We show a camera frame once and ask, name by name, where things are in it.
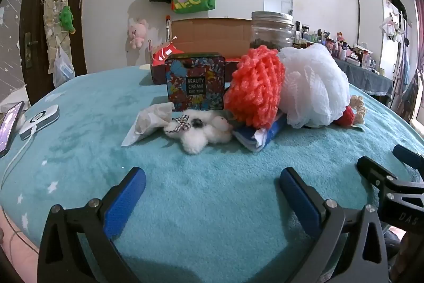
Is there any red knitted heart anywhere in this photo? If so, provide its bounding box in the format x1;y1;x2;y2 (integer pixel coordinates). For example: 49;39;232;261
333;106;355;128

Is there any glass jar with metal lid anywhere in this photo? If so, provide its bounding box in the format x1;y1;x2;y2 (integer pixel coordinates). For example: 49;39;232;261
250;11;295;50

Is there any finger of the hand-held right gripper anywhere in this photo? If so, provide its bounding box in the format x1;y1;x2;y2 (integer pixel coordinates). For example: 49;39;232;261
357;156;398;191
392;144;424;168

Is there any table with grey cloth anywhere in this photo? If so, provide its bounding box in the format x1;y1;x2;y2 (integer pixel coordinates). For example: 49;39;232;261
331;56;395;105

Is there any green plush toy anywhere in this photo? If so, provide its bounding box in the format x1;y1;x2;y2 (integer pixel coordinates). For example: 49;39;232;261
59;5;75;33

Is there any white wardrobe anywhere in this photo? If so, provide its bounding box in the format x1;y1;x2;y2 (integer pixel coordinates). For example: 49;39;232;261
356;0;406;111

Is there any dark wooden door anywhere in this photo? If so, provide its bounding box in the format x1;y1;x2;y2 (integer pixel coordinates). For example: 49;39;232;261
20;0;88;105

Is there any smartphone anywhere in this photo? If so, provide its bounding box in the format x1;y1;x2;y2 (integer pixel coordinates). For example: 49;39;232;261
0;101;25;156

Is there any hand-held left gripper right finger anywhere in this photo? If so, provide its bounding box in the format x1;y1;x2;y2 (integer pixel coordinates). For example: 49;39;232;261
279;167;388;283

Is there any cream crochet scrunchie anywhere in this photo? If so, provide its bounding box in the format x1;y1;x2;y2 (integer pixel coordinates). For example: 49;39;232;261
346;95;366;126

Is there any metal door handle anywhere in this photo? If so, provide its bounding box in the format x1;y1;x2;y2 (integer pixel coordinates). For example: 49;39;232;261
23;33;40;68

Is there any white power bank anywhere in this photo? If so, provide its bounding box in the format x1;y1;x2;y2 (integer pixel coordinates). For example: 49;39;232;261
19;105;60;141

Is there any coral chenille bath pouf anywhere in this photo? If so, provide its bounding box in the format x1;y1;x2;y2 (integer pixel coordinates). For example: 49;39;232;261
223;47;286;129

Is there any cardboard box with red lining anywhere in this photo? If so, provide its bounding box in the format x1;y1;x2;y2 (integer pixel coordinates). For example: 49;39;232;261
149;18;254;85

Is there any clear plastic bag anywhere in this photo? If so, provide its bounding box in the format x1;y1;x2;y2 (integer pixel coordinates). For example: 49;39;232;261
53;46;75;88

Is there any white charging cable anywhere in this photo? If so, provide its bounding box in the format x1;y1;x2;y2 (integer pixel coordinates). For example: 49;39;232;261
0;134;34;191

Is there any blue cotton wool pack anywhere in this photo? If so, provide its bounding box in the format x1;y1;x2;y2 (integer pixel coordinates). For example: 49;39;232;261
232;111;287;151

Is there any colourful floral tin box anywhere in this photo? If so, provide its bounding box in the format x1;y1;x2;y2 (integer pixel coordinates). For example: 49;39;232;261
165;53;226;112

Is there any pink plush toy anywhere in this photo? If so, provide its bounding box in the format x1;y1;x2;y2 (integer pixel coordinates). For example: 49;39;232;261
127;18;148;50

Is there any white mesh bath pouf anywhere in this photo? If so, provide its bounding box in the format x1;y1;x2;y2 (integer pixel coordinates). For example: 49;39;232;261
276;43;350;129

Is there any white fluffy scrunchie with bow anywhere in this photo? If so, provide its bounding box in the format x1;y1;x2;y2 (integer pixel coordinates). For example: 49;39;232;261
164;109;234;155

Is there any row of cosmetic bottles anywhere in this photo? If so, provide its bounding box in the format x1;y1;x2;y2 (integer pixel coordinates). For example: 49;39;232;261
293;21;386;75

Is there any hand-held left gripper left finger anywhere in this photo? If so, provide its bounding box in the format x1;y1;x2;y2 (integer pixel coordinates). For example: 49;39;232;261
37;166;147;283

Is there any white fabric decoration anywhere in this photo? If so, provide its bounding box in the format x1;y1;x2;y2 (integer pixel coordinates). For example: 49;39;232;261
381;13;403;41

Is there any hanging door organiser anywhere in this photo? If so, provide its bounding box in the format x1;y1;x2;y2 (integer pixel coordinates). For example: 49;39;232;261
40;0;75;75

